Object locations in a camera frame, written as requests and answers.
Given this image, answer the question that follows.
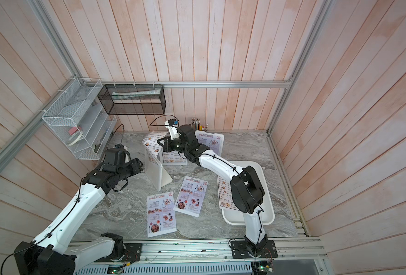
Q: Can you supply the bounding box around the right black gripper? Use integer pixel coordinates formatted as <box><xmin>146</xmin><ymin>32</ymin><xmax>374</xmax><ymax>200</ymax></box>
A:
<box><xmin>157</xmin><ymin>137</ymin><xmax>190</xmax><ymax>156</ymax></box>

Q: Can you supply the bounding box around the white menu holder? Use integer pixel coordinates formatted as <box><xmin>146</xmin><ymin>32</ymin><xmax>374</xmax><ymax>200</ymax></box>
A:
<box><xmin>144</xmin><ymin>148</ymin><xmax>173</xmax><ymax>191</ymax></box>
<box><xmin>162</xmin><ymin>151</ymin><xmax>188</xmax><ymax>166</ymax></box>
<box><xmin>195</xmin><ymin>131</ymin><xmax>224</xmax><ymax>156</ymax></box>

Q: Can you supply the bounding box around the pink special menu sheet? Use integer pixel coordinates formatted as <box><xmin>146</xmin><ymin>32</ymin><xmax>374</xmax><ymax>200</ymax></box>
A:
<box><xmin>147</xmin><ymin>192</ymin><xmax>177</xmax><ymax>238</ymax></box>
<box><xmin>174</xmin><ymin>176</ymin><xmax>208</xmax><ymax>218</ymax></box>

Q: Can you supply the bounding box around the dim sum menu sheet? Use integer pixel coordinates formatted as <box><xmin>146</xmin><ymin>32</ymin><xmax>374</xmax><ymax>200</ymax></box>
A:
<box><xmin>142</xmin><ymin>132</ymin><xmax>167</xmax><ymax>158</ymax></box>
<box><xmin>217</xmin><ymin>176</ymin><xmax>239</xmax><ymax>212</ymax></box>

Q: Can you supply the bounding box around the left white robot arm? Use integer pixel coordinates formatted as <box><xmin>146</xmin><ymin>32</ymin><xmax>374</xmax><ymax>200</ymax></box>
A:
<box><xmin>13</xmin><ymin>144</ymin><xmax>143</xmax><ymax>275</ymax></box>

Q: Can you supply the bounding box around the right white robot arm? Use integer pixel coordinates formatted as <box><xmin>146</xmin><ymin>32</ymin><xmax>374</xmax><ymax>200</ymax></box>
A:
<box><xmin>157</xmin><ymin>119</ymin><xmax>268</xmax><ymax>257</ymax></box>

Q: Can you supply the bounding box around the white tape roll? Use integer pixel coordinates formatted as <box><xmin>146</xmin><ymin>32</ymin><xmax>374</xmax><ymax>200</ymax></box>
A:
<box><xmin>67</xmin><ymin>131</ymin><xmax>83</xmax><ymax>147</ymax></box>

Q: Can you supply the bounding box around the pink eraser block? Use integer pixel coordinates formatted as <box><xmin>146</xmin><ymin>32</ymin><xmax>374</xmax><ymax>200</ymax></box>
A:
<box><xmin>68</xmin><ymin>127</ymin><xmax>80</xmax><ymax>135</ymax></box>

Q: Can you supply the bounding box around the white plastic tray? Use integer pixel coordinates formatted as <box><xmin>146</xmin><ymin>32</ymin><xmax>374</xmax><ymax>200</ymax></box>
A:
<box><xmin>218</xmin><ymin>160</ymin><xmax>276</xmax><ymax>226</ymax></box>

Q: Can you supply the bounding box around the white wire wall shelf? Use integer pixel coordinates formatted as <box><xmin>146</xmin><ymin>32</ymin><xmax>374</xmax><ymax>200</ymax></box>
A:
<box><xmin>42</xmin><ymin>78</ymin><xmax>117</xmax><ymax>160</ymax></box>

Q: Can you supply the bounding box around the black mesh wall basket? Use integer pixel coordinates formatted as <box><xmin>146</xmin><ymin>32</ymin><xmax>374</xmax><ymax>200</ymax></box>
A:
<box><xmin>98</xmin><ymin>84</ymin><xmax>166</xmax><ymax>115</ymax></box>

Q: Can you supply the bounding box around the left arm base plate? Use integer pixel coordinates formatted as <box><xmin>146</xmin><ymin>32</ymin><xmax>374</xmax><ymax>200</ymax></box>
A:
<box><xmin>95</xmin><ymin>242</ymin><xmax>142</xmax><ymax>263</ymax></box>

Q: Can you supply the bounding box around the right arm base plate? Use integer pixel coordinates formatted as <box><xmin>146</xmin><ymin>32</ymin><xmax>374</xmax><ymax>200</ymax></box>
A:
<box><xmin>228</xmin><ymin>239</ymin><xmax>278</xmax><ymax>260</ymax></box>

